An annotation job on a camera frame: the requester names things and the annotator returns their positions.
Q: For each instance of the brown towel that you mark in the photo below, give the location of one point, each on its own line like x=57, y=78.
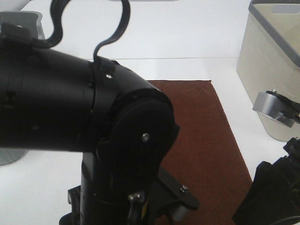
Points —
x=205, y=158

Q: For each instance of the beige basket with grey rim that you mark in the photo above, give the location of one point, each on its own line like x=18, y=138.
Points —
x=270, y=52

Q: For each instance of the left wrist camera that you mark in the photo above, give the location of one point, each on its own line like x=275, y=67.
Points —
x=169, y=198

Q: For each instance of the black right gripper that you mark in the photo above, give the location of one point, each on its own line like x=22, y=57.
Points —
x=274, y=196

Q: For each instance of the grey perforated laundry basket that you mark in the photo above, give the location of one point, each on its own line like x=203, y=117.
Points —
x=30, y=20

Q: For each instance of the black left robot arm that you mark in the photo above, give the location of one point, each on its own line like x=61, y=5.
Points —
x=123, y=125

